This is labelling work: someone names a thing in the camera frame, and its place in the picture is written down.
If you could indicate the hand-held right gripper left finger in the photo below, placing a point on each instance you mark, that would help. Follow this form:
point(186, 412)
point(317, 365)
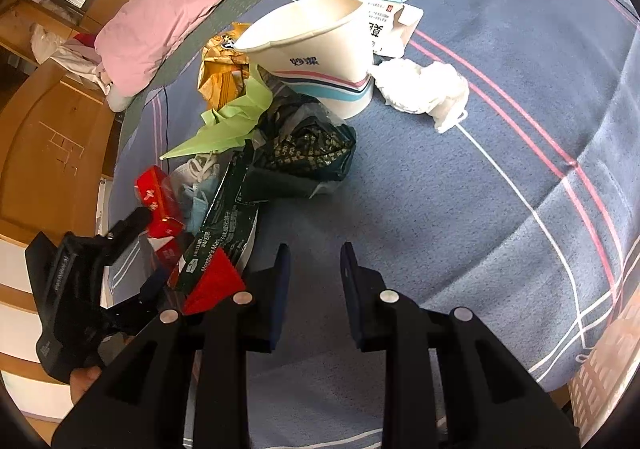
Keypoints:
point(282, 279)

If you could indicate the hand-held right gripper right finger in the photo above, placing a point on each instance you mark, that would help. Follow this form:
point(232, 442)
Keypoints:
point(350, 279)

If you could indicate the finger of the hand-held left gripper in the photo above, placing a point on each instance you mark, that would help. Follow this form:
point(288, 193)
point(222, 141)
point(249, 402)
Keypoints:
point(127, 229)
point(147, 296)

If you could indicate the red packet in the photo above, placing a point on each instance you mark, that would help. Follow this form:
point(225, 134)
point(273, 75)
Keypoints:
point(155, 194)

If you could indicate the white striped paper cup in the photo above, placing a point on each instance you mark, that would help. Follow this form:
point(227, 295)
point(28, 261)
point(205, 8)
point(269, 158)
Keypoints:
point(320, 44)

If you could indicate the person's left hand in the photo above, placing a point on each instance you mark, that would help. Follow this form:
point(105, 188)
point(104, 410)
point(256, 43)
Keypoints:
point(82, 381)

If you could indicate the blue face mask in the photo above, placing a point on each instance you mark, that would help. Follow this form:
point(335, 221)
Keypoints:
point(200, 201)

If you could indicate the dark green carton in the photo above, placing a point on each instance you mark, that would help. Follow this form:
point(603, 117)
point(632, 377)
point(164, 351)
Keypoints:
point(220, 229)

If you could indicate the white face mask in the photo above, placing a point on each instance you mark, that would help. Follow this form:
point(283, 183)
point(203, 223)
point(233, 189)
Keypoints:
point(197, 169)

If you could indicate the blue plaid blanket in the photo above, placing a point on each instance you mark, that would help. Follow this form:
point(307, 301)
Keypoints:
point(450, 179)

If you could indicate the green crumpled cloth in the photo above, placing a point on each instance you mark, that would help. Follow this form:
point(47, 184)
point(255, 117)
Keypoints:
point(235, 121)

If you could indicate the orange crumpled cloth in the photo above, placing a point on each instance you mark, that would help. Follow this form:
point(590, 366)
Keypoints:
point(220, 74)

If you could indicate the white clothes pile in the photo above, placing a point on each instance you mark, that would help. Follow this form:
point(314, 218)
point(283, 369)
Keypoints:
point(65, 54)

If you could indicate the white crumpled tissue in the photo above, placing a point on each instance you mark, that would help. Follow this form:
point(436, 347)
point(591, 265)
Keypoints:
point(425, 86)

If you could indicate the pink pillow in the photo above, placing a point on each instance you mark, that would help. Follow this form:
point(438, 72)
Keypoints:
point(160, 14)

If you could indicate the white printed paper bag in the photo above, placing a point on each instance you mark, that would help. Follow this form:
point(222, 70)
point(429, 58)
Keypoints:
point(395, 21)

